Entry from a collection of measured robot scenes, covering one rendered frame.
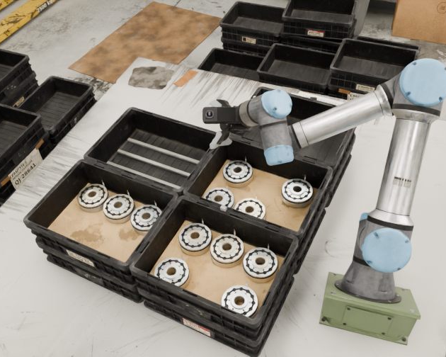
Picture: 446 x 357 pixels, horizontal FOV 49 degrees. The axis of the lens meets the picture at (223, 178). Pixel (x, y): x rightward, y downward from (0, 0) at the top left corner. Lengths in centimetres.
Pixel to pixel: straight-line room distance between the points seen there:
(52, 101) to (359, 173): 182
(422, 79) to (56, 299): 126
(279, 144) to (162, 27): 301
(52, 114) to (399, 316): 213
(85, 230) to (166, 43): 254
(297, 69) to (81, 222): 172
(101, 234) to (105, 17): 307
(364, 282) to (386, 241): 21
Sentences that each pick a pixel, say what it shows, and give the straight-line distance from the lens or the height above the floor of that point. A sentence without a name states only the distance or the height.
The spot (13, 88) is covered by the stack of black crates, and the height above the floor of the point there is 50.
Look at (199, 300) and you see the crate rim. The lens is 132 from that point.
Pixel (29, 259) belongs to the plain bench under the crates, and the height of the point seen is 70.
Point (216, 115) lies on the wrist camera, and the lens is 141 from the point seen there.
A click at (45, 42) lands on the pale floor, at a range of 434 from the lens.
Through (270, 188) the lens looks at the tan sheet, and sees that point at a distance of 166.
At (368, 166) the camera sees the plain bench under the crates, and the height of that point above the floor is 70.
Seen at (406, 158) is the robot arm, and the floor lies 120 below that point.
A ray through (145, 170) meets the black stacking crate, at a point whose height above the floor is 83.
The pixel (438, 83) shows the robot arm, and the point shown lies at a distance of 128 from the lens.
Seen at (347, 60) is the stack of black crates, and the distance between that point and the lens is 285.
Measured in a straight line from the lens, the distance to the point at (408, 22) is 401.
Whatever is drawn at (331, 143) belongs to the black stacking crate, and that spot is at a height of 83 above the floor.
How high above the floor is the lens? 209
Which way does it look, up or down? 48 degrees down
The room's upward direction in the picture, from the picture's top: 5 degrees counter-clockwise
